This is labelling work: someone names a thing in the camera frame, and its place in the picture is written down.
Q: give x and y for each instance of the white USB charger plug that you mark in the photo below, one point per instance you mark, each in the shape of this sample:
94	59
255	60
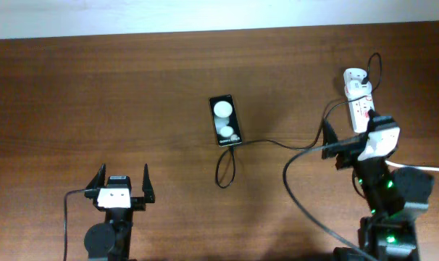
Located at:
355	89

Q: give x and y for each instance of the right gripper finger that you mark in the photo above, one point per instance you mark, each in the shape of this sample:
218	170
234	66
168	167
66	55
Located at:
329	137
373	122

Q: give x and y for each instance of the black smartphone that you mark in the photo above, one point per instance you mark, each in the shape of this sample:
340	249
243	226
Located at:
225	120

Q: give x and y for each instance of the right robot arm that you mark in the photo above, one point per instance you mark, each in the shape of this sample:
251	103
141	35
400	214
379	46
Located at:
396	198

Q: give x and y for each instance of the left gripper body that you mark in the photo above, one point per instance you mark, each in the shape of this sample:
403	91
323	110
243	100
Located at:
138	203

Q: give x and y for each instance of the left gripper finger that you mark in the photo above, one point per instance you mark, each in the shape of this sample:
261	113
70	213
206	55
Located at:
98	180
147	188

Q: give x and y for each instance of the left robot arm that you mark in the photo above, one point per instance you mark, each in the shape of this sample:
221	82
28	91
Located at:
110	240

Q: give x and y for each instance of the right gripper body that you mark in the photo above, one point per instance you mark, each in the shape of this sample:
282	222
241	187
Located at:
349	157

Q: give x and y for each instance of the white power strip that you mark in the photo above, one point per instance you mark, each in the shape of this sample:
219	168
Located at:
359	107

